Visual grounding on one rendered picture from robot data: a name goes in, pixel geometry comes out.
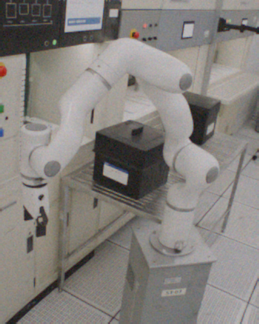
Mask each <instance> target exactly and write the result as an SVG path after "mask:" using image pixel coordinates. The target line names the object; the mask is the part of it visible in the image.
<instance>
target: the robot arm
mask: <svg viewBox="0 0 259 324"><path fill-rule="evenodd" d="M125 74H129V75H131V76H135V77H136V81H137V82H138V83H139V85H140V86H141V88H142V89H143V91H144V92H145V94H146V95H147V96H148V97H149V100H151V102H152V103H153V105H154V106H155V107H156V110H157V112H158V114H159V115H160V119H161V121H162V124H163V127H164V130H165V142H164V145H163V158H164V160H165V162H166V164H167V165H168V166H169V167H170V168H171V169H173V170H175V171H176V172H177V173H178V174H179V175H181V176H182V177H184V178H185V179H186V183H184V182H177V183H175V184H173V185H172V186H171V187H170V189H169V190H168V194H167V197H166V204H165V209H164V213H163V220H162V225H161V228H159V229H157V230H155V231H154V232H153V233H152V234H151V235H150V244H151V245H152V246H153V248H154V249H156V250H157V251H158V252H160V253H162V254H164V255H170V256H175V257H181V256H186V255H188V254H190V253H192V252H193V251H194V249H195V248H196V241H195V240H194V238H193V236H192V235H190V231H191V227H192V224H193V217H194V214H195V210H196V206H197V201H198V197H199V196H200V193H201V192H202V191H203V190H204V189H206V188H208V187H209V186H210V185H212V184H213V183H214V182H215V181H216V180H217V178H218V176H219V173H220V167H219V164H218V162H217V160H216V158H215V157H214V156H213V155H212V154H209V153H208V152H206V151H205V150H203V149H201V148H199V147H197V146H196V145H195V144H193V143H192V142H191V141H190V139H189V138H188V137H189V136H190V135H191V134H192V132H193V122H192V117H191V114H190V110H189V107H188V105H187V101H186V100H185V97H184V96H183V95H182V93H184V92H186V91H187V90H188V89H189V88H190V87H191V86H192V82H193V74H192V72H191V70H190V69H189V68H188V67H187V66H186V65H185V64H184V63H183V62H182V61H180V60H179V59H177V58H175V57H173V56H169V55H168V54H166V53H165V52H162V51H160V50H158V49H155V48H154V47H152V46H148V45H146V44H144V43H142V42H140V41H138V40H136V39H128V38H123V39H118V40H114V42H112V43H111V44H110V45H109V46H108V47H106V48H105V49H104V50H103V51H102V52H101V53H100V55H98V56H97V58H96V59H95V61H94V62H93V63H92V64H90V65H89V67H88V68H87V69H86V70H85V71H84V72H83V73H82V75H80V76H79V77H78V78H77V80H76V81H75V82H74V83H73V85H72V86H71V87H70V88H69V89H68V90H67V91H66V92H65V93H64V94H63V95H62V97H61V98H60V100H59V102H58V106H57V110H58V112H59V115H60V117H61V122H60V125H59V129H58V132H57V134H56V135H55V136H54V137H53V139H52V129H51V127H49V126H48V125H45V124H44V123H29V124H26V125H24V126H23V127H22V128H21V151H20V180H21V181H22V184H23V187H22V202H23V205H24V206H23V208H24V221H28V220H34V219H35V221H36V224H37V225H36V232H35V236H36V237H37V238H39V237H42V236H45V235H46V234H45V233H46V225H47V224H48V222H49V219H48V216H49V192H48V189H47V183H48V182H49V179H51V178H54V177H55V176H56V175H57V174H60V173H61V172H62V170H63V169H64V168H65V166H66V165H67V164H68V163H69V162H70V160H71V159H72V157H73V156H75V154H76V153H77V151H78V149H79V147H80V145H81V143H82V139H83V134H84V122H85V118H86V117H87V115H88V114H89V113H90V112H91V111H92V110H93V108H94V107H95V105H96V104H98V103H99V101H100V100H101V99H102V98H103V97H104V96H105V95H106V94H107V93H108V92H109V91H110V90H111V89H112V88H113V87H114V86H115V85H116V84H117V83H118V82H119V80H120V79H121V78H122V77H123V76H124V75H125ZM51 139H52V141H51ZM39 214H41V215H40V216H37V215H39ZM39 218H42V222H40V223H39Z"/></svg>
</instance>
